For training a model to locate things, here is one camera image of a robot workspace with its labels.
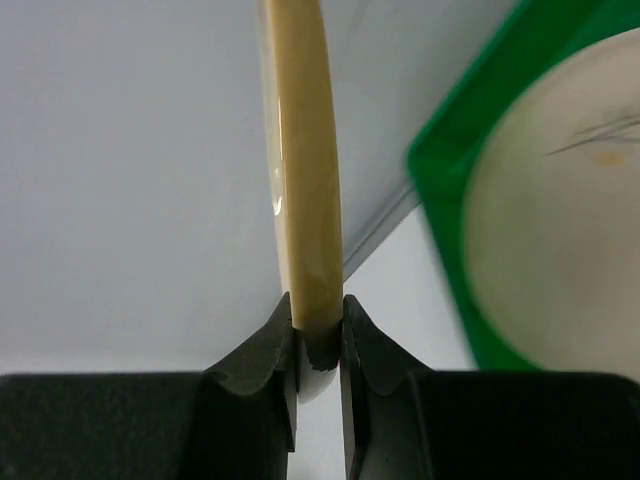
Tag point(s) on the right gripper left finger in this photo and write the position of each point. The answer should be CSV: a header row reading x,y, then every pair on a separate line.
x,y
233,420

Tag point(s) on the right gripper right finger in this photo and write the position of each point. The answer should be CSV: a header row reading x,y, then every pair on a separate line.
x,y
404,420

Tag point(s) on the green cream plate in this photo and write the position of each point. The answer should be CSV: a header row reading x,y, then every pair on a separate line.
x,y
551,215

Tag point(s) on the yellow cream plate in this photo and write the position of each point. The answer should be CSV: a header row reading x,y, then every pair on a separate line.
x,y
304,180

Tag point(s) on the green plastic bin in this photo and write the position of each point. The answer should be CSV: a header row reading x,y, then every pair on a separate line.
x,y
534,37

